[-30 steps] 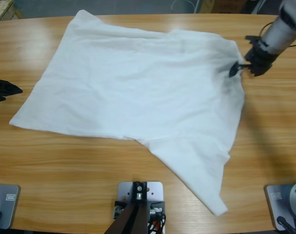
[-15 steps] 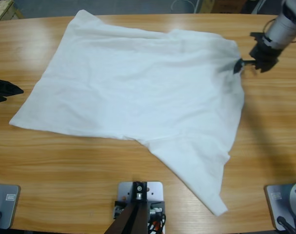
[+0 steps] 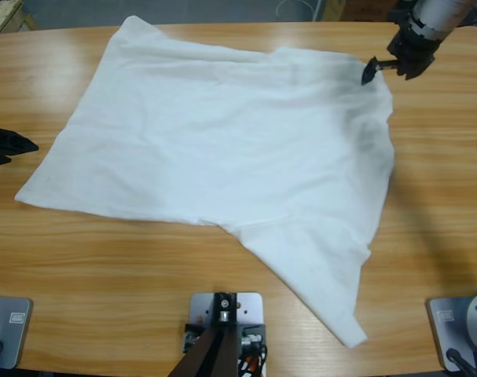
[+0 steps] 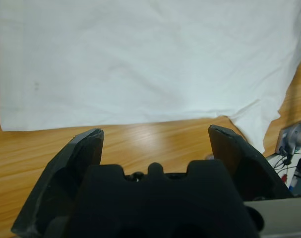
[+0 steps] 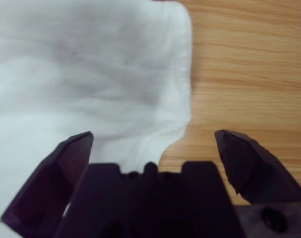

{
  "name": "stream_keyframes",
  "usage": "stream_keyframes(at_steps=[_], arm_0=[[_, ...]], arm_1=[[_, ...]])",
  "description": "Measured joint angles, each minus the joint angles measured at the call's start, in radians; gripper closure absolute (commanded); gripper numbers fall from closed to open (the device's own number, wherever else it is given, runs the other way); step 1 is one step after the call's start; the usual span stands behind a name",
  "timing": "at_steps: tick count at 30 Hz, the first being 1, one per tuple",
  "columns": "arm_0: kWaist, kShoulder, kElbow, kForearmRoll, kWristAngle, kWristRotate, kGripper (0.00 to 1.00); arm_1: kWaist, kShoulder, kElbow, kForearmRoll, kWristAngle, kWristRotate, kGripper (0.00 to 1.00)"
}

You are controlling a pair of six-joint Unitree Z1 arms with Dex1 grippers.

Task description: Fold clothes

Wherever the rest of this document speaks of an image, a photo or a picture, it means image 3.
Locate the light wooden pallet stack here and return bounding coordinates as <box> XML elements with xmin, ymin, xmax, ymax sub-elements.
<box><xmin>0</xmin><ymin>0</ymin><xmax>38</xmax><ymax>36</ymax></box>

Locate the dark post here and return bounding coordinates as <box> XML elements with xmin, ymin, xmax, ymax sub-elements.
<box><xmin>171</xmin><ymin>291</ymin><xmax>239</xmax><ymax>377</ymax></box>

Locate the white mount block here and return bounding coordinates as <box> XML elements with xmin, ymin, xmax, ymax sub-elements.
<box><xmin>182</xmin><ymin>291</ymin><xmax>269</xmax><ymax>377</ymax></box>

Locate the white cable loop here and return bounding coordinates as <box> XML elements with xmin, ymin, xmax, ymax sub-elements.
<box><xmin>276</xmin><ymin>0</ymin><xmax>321</xmax><ymax>21</ymax></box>

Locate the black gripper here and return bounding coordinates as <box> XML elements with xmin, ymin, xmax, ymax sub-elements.
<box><xmin>361</xmin><ymin>21</ymin><xmax>443</xmax><ymax>83</ymax></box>

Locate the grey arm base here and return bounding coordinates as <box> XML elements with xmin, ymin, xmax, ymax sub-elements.
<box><xmin>425</xmin><ymin>291</ymin><xmax>477</xmax><ymax>372</ymax></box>
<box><xmin>0</xmin><ymin>296</ymin><xmax>34</xmax><ymax>371</ymax></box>

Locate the white T-shirt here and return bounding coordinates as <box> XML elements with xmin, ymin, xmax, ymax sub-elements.
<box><xmin>14</xmin><ymin>14</ymin><xmax>394</xmax><ymax>350</ymax></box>

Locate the dark brown cardboard box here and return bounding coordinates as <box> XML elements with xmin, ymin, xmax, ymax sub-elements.
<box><xmin>342</xmin><ymin>0</ymin><xmax>392</xmax><ymax>21</ymax></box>

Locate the light brown cardboard box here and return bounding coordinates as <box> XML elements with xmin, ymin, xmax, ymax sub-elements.
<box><xmin>320</xmin><ymin>0</ymin><xmax>347</xmax><ymax>21</ymax></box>

